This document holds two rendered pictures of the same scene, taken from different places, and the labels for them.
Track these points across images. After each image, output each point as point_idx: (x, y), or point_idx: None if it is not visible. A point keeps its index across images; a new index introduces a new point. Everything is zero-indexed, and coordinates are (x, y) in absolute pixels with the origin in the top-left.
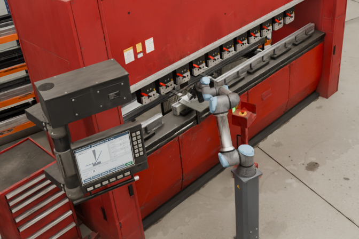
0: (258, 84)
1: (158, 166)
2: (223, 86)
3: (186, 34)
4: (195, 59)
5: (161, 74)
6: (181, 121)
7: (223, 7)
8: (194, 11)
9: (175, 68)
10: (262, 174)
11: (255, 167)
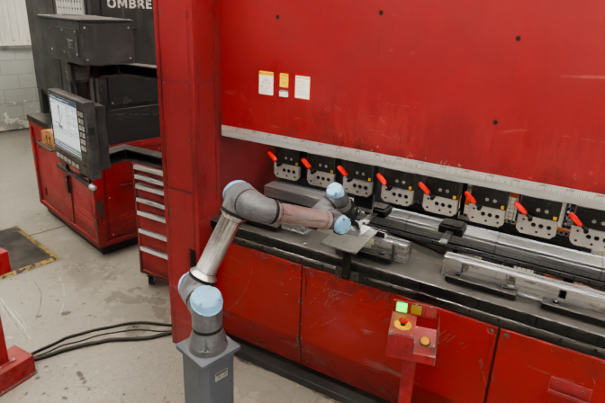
0: (544, 343)
1: (258, 278)
2: (338, 214)
3: (380, 110)
4: (391, 170)
5: (313, 148)
6: (317, 248)
7: (492, 104)
8: (409, 76)
9: (343, 156)
10: (202, 369)
11: (207, 347)
